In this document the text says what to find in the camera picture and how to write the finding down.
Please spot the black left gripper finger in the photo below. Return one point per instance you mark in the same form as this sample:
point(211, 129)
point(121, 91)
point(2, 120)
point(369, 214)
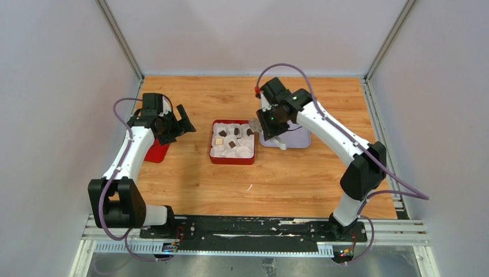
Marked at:
point(167, 134)
point(185, 123)

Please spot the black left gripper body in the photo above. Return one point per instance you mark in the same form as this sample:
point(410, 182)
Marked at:
point(168, 119)

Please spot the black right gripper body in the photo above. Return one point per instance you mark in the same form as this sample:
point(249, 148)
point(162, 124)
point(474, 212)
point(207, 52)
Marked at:
point(273, 123)

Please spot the steel tongs with grey handle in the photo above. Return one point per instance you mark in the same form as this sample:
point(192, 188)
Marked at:
point(274, 142)

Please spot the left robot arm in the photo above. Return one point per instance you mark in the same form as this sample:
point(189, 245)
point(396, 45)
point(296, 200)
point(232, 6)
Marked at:
point(115, 199)

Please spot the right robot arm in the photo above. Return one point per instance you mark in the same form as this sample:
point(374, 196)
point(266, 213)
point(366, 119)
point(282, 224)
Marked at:
point(364, 160)

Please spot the red box lid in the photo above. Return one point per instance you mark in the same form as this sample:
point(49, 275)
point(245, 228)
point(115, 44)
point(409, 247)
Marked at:
point(157, 152)

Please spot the lavender plastic tray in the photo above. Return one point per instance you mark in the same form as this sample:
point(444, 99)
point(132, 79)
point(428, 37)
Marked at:
point(296, 137)

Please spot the white paper liner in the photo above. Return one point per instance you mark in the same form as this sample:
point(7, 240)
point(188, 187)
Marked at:
point(245, 145)

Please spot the red box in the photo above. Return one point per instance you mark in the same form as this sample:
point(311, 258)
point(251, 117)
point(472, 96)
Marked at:
point(230, 161)

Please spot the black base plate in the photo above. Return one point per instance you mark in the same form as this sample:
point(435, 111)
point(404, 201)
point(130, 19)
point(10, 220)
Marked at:
point(253, 234)

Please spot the aluminium frame rail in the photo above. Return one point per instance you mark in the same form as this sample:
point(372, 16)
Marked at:
point(379, 232)

